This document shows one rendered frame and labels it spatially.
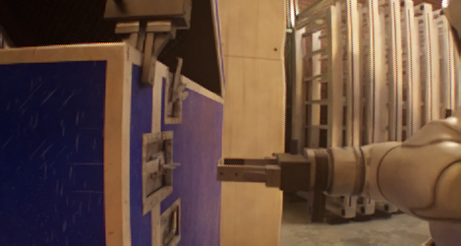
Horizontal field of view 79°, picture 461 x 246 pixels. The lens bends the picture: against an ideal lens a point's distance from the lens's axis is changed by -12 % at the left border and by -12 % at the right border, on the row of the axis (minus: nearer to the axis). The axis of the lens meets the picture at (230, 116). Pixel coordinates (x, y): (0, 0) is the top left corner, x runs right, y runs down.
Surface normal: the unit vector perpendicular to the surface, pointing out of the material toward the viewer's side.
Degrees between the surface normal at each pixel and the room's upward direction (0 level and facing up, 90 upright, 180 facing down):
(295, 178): 90
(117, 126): 90
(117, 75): 90
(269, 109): 90
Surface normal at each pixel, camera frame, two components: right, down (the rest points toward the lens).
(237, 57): 0.26, 0.00
